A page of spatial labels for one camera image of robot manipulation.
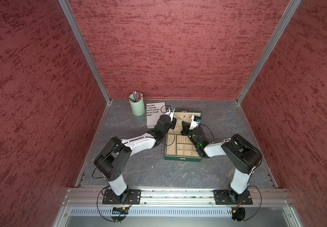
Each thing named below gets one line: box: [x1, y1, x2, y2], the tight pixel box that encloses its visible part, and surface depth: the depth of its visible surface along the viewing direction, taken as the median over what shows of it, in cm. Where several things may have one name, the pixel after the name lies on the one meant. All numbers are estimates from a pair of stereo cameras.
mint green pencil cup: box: [128, 91, 146, 117], surface depth 106 cm
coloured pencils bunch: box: [132, 90, 143, 102], surface depth 105 cm
